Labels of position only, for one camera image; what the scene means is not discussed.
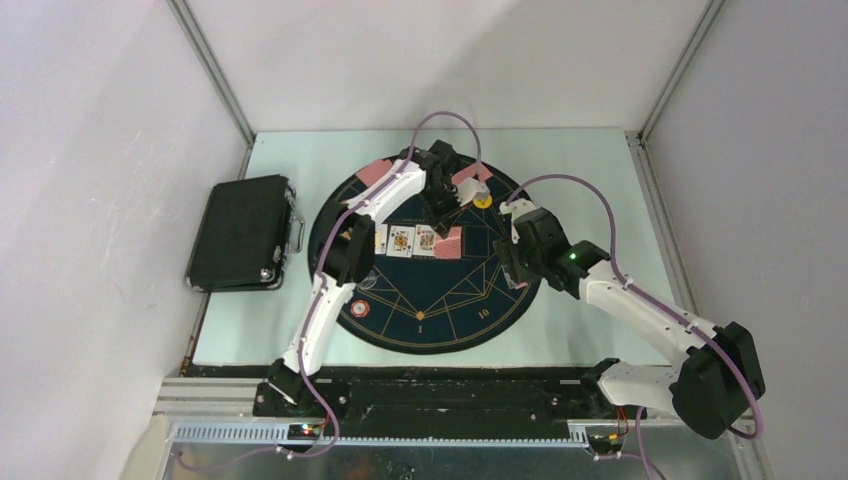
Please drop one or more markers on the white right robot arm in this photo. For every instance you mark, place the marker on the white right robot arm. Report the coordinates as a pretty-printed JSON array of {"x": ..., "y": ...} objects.
[{"x": 712, "y": 372}]

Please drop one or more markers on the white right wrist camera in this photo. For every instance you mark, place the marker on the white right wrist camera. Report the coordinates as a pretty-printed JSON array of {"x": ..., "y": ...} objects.
[{"x": 514, "y": 210}]

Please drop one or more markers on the face-up playing card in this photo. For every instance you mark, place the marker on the face-up playing card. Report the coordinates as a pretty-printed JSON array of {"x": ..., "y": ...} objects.
[
  {"x": 400, "y": 241},
  {"x": 381, "y": 239},
  {"x": 424, "y": 241}
]

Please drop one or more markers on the yellow big blind button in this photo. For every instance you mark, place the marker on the yellow big blind button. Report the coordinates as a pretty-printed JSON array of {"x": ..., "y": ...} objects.
[{"x": 483, "y": 203}]

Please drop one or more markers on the single red playing card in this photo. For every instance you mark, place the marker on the single red playing card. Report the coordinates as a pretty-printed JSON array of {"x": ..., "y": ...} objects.
[{"x": 373, "y": 172}]

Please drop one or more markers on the face-down community card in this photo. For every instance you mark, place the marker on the face-down community card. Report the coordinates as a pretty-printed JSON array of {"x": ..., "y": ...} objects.
[{"x": 449, "y": 247}]

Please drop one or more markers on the round dark poker mat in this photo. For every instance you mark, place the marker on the round dark poker mat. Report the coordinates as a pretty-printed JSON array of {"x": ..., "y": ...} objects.
[{"x": 427, "y": 306}]

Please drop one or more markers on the black carrying case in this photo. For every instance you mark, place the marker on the black carrying case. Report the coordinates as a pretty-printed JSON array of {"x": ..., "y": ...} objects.
[{"x": 243, "y": 241}]

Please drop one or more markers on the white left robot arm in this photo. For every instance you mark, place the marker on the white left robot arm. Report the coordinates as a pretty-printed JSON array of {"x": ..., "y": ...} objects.
[{"x": 347, "y": 253}]

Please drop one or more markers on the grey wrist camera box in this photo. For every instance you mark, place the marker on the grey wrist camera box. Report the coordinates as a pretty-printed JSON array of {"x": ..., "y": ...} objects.
[{"x": 470, "y": 189}]

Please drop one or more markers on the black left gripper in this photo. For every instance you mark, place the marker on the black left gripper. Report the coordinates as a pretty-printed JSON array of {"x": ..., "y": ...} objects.
[{"x": 444, "y": 221}]

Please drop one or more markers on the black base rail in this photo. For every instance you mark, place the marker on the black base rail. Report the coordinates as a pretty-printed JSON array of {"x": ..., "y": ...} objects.
[{"x": 425, "y": 403}]

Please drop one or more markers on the clear round button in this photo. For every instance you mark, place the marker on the clear round button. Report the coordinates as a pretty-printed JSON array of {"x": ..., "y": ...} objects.
[{"x": 369, "y": 281}]

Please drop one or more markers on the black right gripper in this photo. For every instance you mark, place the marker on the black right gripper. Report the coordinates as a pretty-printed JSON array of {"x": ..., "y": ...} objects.
[{"x": 509, "y": 253}]

